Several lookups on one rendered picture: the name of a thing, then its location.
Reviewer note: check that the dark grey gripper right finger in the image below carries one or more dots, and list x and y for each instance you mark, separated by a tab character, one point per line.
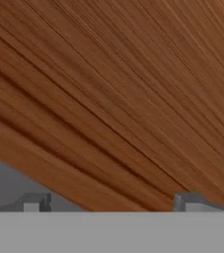
190	199

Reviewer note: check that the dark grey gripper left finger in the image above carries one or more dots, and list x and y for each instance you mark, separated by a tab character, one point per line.
34	199

